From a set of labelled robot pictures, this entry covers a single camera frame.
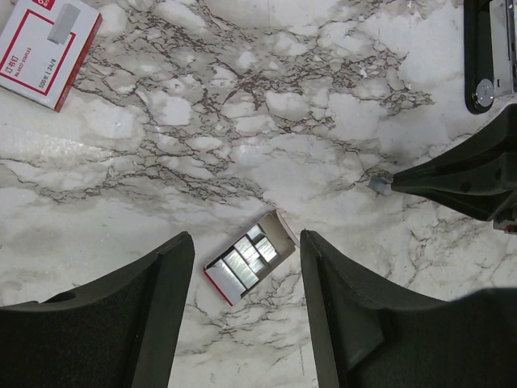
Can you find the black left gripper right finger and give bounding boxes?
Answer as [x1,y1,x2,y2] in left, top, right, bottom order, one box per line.
[301,230,516,387]

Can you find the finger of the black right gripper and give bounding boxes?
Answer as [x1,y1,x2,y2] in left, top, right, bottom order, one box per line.
[403,105,516,174]
[391,153,516,221]

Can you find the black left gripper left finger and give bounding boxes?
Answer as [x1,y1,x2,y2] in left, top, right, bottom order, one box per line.
[1,232,195,387]

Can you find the staple strip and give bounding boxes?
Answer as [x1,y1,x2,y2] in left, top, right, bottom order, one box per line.
[368,175,391,196]

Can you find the staple box tray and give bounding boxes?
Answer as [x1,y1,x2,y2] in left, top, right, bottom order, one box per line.
[203,209,300,306]

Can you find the red white staple box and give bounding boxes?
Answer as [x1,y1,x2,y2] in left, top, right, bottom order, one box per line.
[1,1,103,112]

